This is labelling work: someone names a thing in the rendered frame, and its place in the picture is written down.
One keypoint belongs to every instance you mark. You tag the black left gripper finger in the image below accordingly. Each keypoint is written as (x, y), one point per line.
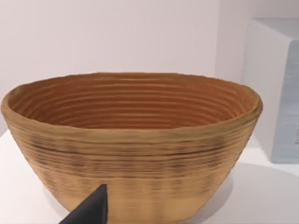
(94, 207)

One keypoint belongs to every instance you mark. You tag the brown woven basket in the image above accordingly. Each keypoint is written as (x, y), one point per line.
(130, 149)

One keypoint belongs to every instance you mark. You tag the pale blue-grey box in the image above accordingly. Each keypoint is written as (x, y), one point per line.
(286, 112)

